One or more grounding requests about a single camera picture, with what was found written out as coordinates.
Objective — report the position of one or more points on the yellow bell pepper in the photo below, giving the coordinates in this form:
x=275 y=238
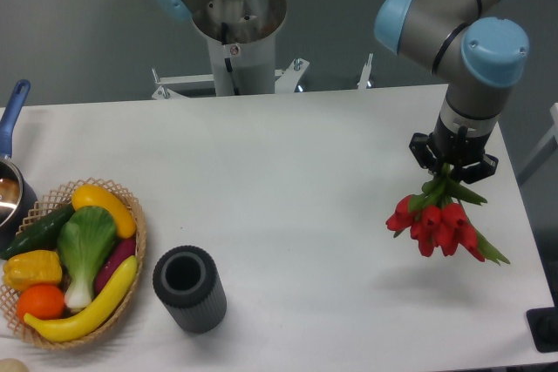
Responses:
x=32 y=268

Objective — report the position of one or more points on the white frame at right edge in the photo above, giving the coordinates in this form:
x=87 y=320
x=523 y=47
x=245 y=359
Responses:
x=541 y=152

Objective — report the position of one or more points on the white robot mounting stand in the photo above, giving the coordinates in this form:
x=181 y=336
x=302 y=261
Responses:
x=237 y=69

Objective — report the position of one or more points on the blue handled saucepan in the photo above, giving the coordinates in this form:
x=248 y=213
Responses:
x=17 y=196

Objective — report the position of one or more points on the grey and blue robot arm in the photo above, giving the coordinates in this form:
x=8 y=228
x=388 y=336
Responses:
x=481 y=58

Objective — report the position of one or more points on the dark grey ribbed vase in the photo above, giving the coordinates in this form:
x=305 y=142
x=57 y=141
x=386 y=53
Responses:
x=187 y=282

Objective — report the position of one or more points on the green cucumber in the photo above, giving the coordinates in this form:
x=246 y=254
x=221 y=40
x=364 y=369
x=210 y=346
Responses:
x=40 y=235

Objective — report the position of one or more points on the purple sweet potato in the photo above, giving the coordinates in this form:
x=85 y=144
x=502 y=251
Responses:
x=122 y=251

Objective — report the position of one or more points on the black device at table edge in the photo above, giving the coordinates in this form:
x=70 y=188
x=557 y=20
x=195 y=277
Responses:
x=542 y=323

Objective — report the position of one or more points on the red tulip bouquet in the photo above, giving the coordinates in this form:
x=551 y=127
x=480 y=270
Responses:
x=436 y=218

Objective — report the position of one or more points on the green bok choy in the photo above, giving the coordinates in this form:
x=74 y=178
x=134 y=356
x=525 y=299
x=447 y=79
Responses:
x=84 y=243

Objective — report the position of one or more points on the beige round object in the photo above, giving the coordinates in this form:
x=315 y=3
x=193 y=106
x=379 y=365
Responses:
x=12 y=365

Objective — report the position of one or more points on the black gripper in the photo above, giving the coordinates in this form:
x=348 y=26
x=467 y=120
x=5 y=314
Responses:
x=458 y=149

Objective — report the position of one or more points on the yellow squash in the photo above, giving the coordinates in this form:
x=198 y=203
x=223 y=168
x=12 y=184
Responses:
x=92 y=195

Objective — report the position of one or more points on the orange fruit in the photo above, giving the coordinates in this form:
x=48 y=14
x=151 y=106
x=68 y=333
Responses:
x=46 y=302

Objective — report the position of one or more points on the yellow banana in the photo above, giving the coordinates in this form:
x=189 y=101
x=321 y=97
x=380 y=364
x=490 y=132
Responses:
x=95 y=314

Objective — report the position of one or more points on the woven wicker basket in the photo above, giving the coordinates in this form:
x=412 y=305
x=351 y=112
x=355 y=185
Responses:
x=51 y=201

